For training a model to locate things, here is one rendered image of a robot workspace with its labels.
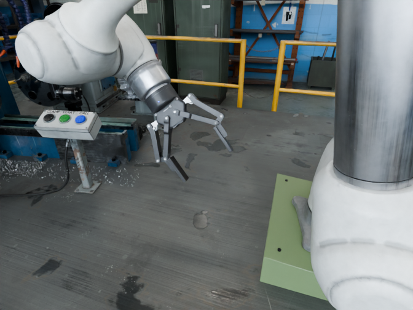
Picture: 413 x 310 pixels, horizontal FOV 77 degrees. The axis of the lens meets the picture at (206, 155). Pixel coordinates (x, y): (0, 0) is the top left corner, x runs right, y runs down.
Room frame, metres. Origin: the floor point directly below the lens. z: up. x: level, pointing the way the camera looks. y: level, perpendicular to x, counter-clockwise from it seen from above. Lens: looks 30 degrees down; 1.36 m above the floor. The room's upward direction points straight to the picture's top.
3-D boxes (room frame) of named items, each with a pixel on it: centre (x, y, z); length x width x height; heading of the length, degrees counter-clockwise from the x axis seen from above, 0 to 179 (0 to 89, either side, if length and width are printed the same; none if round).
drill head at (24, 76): (1.36, 0.78, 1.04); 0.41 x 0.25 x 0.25; 173
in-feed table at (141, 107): (1.50, 0.35, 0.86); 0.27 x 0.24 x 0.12; 173
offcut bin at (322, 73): (4.88, -2.16, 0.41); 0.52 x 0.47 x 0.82; 72
